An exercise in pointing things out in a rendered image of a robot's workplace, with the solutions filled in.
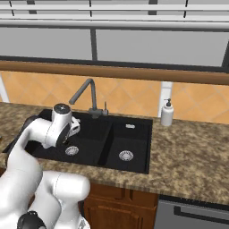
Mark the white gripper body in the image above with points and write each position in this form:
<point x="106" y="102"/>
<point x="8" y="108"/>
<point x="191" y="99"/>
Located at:
<point x="74" y="122"/>

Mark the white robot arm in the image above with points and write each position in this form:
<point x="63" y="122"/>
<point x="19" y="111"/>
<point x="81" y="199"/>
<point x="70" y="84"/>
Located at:
<point x="21" y="176"/>

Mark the silver sink drain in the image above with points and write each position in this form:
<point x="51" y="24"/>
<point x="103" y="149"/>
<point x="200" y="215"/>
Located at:
<point x="126" y="155"/>
<point x="72" y="150"/>

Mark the grey sink tap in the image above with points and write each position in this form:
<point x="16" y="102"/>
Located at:
<point x="93" y="95"/>

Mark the black double sink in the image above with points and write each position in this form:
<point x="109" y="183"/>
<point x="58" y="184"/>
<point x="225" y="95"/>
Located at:
<point x="131" y="140"/>

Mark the grey tap lever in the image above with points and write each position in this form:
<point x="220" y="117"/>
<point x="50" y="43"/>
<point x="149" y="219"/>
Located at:
<point x="105" y="108"/>

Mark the wooden window sill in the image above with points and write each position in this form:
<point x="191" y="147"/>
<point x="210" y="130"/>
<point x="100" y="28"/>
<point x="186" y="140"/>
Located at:
<point x="119" y="72"/>

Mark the wooden cupboard panel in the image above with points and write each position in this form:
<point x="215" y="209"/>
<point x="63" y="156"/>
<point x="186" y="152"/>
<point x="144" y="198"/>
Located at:
<point x="125" y="193"/>

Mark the white soap dispenser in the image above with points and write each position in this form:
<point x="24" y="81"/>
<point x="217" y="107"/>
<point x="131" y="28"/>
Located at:
<point x="167" y="114"/>

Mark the wooden cupboard door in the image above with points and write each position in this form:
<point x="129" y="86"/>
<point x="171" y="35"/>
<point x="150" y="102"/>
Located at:
<point x="116" y="217"/>

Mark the grey framed window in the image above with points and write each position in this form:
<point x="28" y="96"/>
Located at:
<point x="158" y="44"/>

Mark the grey dishwasher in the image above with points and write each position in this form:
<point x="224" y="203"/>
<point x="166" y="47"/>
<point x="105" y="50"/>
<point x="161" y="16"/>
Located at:
<point x="193" y="216"/>

